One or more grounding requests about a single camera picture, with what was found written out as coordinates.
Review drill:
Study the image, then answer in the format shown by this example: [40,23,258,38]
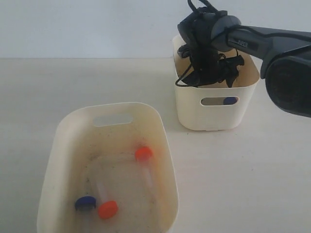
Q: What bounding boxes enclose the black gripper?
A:
[181,47,244,88]

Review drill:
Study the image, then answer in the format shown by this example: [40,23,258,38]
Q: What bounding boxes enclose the small cream plastic bin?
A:
[174,50,260,131]

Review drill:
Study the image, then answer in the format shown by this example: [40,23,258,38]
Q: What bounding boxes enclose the blue-capped clear tube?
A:
[201,97,238,106]
[74,196,97,211]

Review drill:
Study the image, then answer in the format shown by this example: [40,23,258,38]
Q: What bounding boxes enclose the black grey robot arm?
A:
[177,7,311,117]

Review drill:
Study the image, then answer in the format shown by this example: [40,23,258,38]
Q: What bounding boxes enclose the large cream plastic bin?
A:
[37,102,179,233]

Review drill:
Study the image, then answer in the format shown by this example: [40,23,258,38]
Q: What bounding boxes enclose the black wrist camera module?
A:
[177,12,198,49]

